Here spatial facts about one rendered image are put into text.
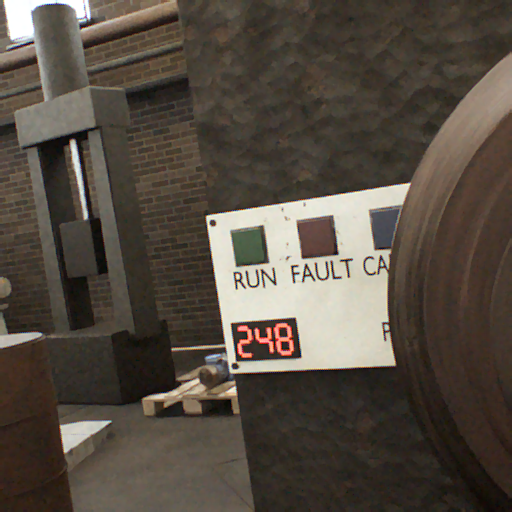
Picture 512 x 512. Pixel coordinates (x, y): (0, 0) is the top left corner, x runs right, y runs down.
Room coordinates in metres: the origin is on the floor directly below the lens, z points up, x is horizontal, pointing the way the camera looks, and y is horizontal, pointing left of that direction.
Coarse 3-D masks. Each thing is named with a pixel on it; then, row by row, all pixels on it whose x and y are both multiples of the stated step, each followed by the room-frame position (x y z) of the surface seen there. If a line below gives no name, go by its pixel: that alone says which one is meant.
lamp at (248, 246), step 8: (240, 232) 0.83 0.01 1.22; (248, 232) 0.82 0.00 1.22; (256, 232) 0.82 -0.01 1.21; (232, 240) 0.83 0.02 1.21; (240, 240) 0.83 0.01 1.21; (248, 240) 0.82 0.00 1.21; (256, 240) 0.82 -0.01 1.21; (240, 248) 0.83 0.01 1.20; (248, 248) 0.82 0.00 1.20; (256, 248) 0.82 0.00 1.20; (264, 248) 0.82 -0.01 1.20; (240, 256) 0.83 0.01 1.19; (248, 256) 0.82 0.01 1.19; (256, 256) 0.82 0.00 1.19; (264, 256) 0.82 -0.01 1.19
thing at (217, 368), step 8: (224, 352) 5.37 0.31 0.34; (208, 360) 5.20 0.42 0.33; (216, 360) 5.18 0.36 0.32; (224, 360) 5.27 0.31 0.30; (200, 368) 5.12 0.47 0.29; (208, 368) 5.10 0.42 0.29; (216, 368) 5.14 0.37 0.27; (224, 368) 5.22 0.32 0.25; (200, 376) 5.12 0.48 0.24; (208, 376) 5.11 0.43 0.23; (216, 376) 5.10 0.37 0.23; (224, 376) 5.24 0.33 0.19; (232, 376) 5.30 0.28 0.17; (208, 384) 5.11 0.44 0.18
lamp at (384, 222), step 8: (400, 208) 0.74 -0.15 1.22; (376, 216) 0.76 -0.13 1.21; (384, 216) 0.75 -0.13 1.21; (392, 216) 0.75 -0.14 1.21; (376, 224) 0.76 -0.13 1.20; (384, 224) 0.75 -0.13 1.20; (392, 224) 0.75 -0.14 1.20; (376, 232) 0.76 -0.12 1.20; (384, 232) 0.75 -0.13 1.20; (392, 232) 0.75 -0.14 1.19; (376, 240) 0.76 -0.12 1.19; (384, 240) 0.75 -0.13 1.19; (392, 240) 0.75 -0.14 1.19
